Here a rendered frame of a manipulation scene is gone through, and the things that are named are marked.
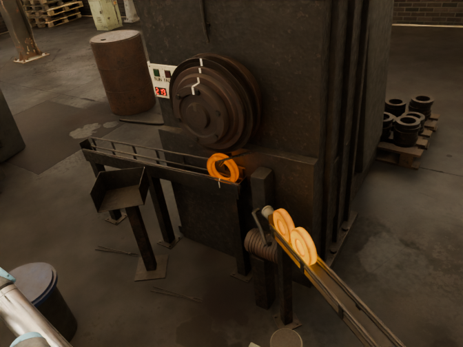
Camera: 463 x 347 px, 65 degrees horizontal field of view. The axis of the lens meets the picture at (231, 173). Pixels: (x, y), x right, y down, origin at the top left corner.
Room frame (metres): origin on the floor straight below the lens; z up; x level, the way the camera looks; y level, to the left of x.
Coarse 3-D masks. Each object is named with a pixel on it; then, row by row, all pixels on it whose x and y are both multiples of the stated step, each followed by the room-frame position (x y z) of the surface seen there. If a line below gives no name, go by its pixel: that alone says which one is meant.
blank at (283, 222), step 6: (276, 210) 1.20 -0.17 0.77; (282, 210) 1.19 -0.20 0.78; (276, 216) 1.20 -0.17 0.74; (282, 216) 1.15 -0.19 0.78; (288, 216) 1.15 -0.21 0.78; (276, 222) 1.20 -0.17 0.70; (282, 222) 1.15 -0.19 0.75; (288, 222) 1.12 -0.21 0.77; (276, 228) 1.20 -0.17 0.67; (282, 228) 1.18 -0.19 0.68; (288, 228) 1.11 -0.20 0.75; (294, 228) 1.11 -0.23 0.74; (282, 234) 1.15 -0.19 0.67; (288, 234) 1.10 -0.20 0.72; (288, 240) 1.10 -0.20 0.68
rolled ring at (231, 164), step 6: (216, 156) 1.60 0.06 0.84; (222, 156) 1.59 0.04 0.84; (228, 156) 1.59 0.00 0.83; (210, 162) 1.63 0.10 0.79; (228, 162) 1.56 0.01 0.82; (234, 162) 1.57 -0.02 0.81; (210, 168) 1.63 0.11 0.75; (234, 168) 1.55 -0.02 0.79; (210, 174) 1.63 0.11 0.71; (216, 174) 1.63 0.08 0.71; (234, 174) 1.54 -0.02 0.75; (228, 180) 1.57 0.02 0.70; (234, 180) 1.54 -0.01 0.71
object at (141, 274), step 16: (112, 176) 1.78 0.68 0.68; (128, 176) 1.78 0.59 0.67; (144, 176) 1.72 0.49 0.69; (96, 192) 1.66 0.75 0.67; (112, 192) 1.75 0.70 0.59; (128, 192) 1.72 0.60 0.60; (144, 192) 1.64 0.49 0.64; (96, 208) 1.59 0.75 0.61; (112, 208) 1.60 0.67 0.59; (128, 208) 1.65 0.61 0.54; (144, 224) 1.71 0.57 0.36; (144, 240) 1.65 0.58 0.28; (144, 256) 1.65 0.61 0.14; (160, 256) 1.77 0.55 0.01; (144, 272) 1.64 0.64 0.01; (160, 272) 1.63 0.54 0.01
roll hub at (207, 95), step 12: (192, 84) 1.54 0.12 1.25; (192, 96) 1.52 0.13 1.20; (204, 96) 1.47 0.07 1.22; (216, 96) 1.46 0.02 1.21; (180, 108) 1.57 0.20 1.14; (192, 108) 1.50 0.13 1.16; (204, 108) 1.48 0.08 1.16; (216, 108) 1.43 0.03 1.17; (192, 120) 1.51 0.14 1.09; (204, 120) 1.47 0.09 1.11; (216, 120) 1.45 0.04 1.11; (228, 120) 1.45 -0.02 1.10; (192, 132) 1.53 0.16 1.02; (204, 132) 1.50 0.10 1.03; (216, 132) 1.45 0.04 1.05
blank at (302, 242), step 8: (296, 232) 1.04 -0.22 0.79; (304, 232) 1.02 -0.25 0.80; (296, 240) 1.05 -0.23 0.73; (304, 240) 0.99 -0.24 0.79; (312, 240) 0.99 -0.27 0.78; (296, 248) 1.04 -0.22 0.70; (304, 248) 0.99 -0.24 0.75; (312, 248) 0.96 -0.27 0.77; (304, 256) 0.98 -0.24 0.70; (312, 256) 0.95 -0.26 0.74
